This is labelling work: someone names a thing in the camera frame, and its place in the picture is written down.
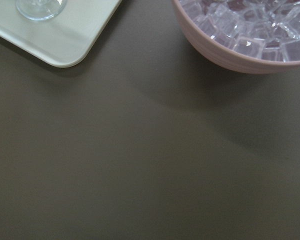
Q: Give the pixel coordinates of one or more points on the pink bowl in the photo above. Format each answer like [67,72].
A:
[223,56]

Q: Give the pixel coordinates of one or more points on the clear ice cubes pile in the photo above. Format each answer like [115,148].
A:
[261,29]

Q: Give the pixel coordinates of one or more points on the cream serving tray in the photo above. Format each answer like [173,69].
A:
[62,41]

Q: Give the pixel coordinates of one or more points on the clear wine glass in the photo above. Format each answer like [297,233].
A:
[40,10]

